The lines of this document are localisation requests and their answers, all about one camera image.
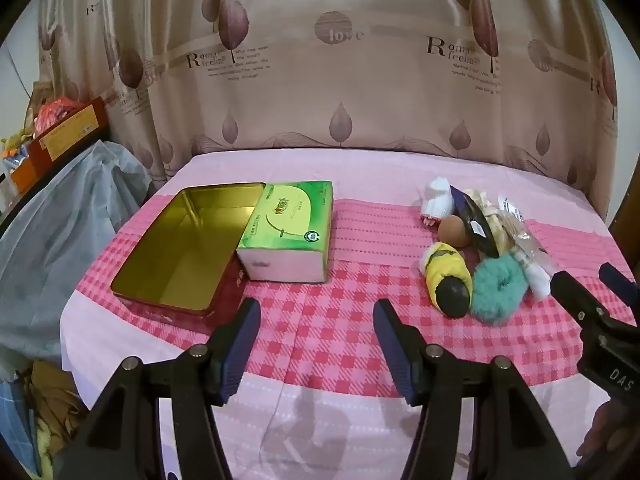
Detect white knitted sock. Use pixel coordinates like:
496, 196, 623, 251
420, 176, 456, 226

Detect brown and yellow cardboard box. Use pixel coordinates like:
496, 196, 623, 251
31, 100, 108, 163

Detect yellow plush toy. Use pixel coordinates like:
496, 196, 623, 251
419, 241, 473, 318

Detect beige leaf-print curtain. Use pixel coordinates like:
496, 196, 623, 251
37, 0, 618, 221

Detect red plastic bag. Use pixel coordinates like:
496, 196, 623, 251
34, 96, 76, 131

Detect blue checked cloth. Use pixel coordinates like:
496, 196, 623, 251
0, 380, 41, 478

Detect grey plastic cover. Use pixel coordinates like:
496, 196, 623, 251
0, 140, 153, 366

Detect person's right hand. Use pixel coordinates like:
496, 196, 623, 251
577, 400, 636, 467

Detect dark purple packet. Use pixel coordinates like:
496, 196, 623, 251
449, 185, 501, 259

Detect pink checked blanket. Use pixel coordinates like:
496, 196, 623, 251
60, 147, 640, 480

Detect orange box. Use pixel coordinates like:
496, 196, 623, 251
10, 157, 40, 195

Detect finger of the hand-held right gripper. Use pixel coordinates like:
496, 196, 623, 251
550, 270, 640, 406
598, 262, 640, 321

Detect gold tin box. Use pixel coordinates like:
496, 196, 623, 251
110, 182, 267, 318

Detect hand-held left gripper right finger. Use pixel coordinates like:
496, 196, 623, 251
372, 298, 583, 480

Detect yellow cloth pile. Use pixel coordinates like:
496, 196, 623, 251
22, 360, 88, 478

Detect brown egg-shaped sponge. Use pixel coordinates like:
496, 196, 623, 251
439, 215, 473, 248

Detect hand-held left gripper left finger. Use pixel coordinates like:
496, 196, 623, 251
52, 297, 262, 480

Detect beige frilly cloth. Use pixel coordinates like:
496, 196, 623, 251
462, 187, 508, 221

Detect green tissue box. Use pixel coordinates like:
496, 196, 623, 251
235, 180, 335, 285

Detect teal fluffy scrunchie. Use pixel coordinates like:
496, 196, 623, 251
471, 254, 527, 322

